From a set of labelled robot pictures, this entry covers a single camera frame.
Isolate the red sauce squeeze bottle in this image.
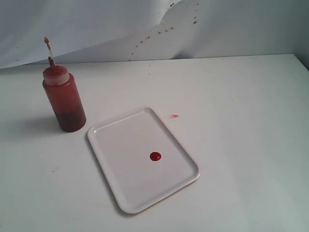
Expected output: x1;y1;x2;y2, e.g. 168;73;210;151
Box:
42;37;86;132

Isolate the small red table stain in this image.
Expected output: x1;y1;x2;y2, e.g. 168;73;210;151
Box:
170;114;179;118

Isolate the red sauce blob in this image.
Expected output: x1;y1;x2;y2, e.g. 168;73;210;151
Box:
150;151;162;161

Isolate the white rectangular tray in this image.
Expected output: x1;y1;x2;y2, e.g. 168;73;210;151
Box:
87;107;200;214

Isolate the white paper backdrop sheet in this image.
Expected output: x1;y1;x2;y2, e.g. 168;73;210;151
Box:
0;0;309;68

